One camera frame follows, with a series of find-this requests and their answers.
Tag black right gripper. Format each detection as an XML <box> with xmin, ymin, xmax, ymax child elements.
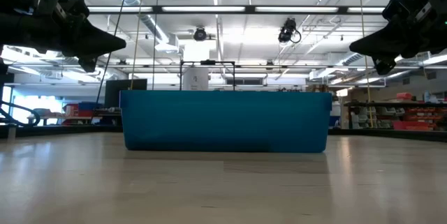
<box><xmin>349</xmin><ymin>14</ymin><xmax>447</xmax><ymax>76</ymax></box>

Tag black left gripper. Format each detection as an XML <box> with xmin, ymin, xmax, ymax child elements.
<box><xmin>0</xmin><ymin>13</ymin><xmax>127</xmax><ymax>74</ymax></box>

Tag blue plastic bin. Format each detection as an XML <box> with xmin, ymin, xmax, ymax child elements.
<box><xmin>119</xmin><ymin>89</ymin><xmax>333</xmax><ymax>154</ymax></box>

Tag black background monitor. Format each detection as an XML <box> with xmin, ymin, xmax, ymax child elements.
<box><xmin>104</xmin><ymin>78</ymin><xmax>148</xmax><ymax>109</ymax></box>

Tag red storage box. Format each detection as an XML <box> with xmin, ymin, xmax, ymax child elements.
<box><xmin>62</xmin><ymin>102</ymin><xmax>85</xmax><ymax>118</ymax></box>

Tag shelf with red bins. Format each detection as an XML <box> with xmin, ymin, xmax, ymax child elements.
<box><xmin>344</xmin><ymin>91</ymin><xmax>447</xmax><ymax>131</ymax></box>

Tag white cylindrical tank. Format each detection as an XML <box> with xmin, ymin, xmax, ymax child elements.
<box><xmin>182</xmin><ymin>67</ymin><xmax>210</xmax><ymax>91</ymax></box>

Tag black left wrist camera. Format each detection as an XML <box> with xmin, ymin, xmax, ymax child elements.
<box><xmin>33</xmin><ymin>0</ymin><xmax>90</xmax><ymax>26</ymax></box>

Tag black curved cable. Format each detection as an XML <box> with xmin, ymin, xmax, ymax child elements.
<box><xmin>0</xmin><ymin>100</ymin><xmax>38</xmax><ymax>126</ymax></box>

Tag black ceiling camera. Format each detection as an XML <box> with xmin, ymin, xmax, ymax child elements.
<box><xmin>277</xmin><ymin>17</ymin><xmax>302</xmax><ymax>45</ymax></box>
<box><xmin>193</xmin><ymin>27</ymin><xmax>207</xmax><ymax>42</ymax></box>

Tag black background station frame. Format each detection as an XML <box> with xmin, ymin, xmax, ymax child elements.
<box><xmin>179</xmin><ymin>59</ymin><xmax>237</xmax><ymax>91</ymax></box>

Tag black aluminium rig frame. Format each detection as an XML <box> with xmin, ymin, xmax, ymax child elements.
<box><xmin>0</xmin><ymin>5</ymin><xmax>447</xmax><ymax>144</ymax></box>

